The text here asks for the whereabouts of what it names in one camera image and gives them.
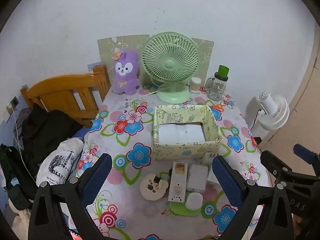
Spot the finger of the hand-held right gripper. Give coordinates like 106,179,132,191
293,144,320,178
260,150,300,188

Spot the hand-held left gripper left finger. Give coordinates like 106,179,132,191
27,152,113,240

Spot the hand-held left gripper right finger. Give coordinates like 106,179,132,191
212,155,294,240

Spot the clear plastic packet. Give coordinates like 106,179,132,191
186,164,209,193

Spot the white round puck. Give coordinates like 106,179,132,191
185,192,203,210

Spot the yellow printed storage box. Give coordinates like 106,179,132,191
152,105,222,161

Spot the long white rectangular box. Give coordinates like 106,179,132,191
167,162,188,203

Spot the green rounded case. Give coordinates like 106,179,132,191
169,199,202,217

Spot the floral tablecloth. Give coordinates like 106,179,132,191
75,84,272,240

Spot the white printed cloth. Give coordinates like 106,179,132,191
36,137,85,188

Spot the white standing fan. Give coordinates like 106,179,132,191
246,91,290,131

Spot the beige wooden cabinet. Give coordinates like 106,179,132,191
259,40,320,155

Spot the white face mask pack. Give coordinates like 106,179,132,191
159,124,207,144

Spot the black jacket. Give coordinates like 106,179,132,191
21,104,83,165

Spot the black backpack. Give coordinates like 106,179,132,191
0,144,38,210

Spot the glass mug jar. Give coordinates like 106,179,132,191
205,72,228,102

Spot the cotton swab container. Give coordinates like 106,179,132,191
190,77,202,93

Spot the green plastic cup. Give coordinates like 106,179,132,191
217,65,230,78

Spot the purple plush toy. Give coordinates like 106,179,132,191
112,50,140,95

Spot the green desk fan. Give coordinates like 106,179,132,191
142,32,200,103

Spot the black fan cable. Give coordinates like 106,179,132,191
250,109,263,130

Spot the thin white charging cable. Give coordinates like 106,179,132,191
6,106,39,184

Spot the white fan power cable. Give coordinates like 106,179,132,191
126,89,162,103

